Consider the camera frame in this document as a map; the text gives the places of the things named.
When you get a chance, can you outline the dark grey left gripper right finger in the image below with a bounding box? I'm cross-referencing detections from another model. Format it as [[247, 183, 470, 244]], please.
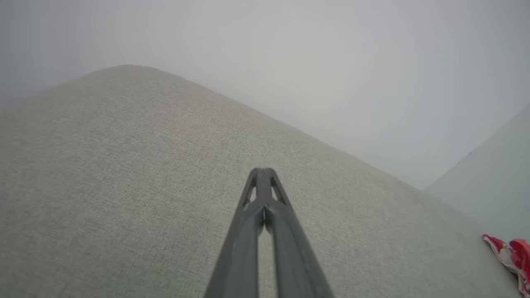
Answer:
[[265, 167, 334, 298]]

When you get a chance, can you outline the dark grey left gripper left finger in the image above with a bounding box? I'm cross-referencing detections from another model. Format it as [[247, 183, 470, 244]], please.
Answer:
[[205, 167, 265, 298]]

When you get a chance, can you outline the red white sports jersey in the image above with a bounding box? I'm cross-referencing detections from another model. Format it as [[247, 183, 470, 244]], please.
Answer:
[[482, 234, 530, 297]]

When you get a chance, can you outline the grey fabric sofa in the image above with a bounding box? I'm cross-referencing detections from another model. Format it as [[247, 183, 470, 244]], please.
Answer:
[[0, 64, 521, 298]]

